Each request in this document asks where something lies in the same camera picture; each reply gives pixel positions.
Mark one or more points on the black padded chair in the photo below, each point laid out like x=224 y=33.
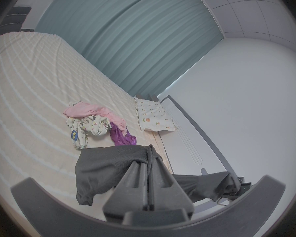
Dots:
x=17 y=18

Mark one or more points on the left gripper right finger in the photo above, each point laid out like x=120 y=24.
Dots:
x=170 y=196

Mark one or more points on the purple garment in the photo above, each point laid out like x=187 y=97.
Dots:
x=120 y=137

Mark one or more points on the pink garment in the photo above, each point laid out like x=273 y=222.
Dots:
x=88 y=110

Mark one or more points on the grey bedside table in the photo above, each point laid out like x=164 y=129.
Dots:
x=153 y=98

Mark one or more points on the white printed garment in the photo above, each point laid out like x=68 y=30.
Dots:
x=81 y=132

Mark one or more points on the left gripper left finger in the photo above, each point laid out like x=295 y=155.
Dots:
x=128 y=196

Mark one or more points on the white printed pillow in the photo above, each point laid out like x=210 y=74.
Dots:
x=153 y=115

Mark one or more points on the bed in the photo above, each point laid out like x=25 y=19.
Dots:
x=27 y=83

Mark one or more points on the blue-green curtain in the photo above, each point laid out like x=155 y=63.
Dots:
x=125 y=33

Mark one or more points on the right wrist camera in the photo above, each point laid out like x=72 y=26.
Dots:
x=244 y=185

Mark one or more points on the black T-shirt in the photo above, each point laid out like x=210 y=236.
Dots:
x=108 y=164

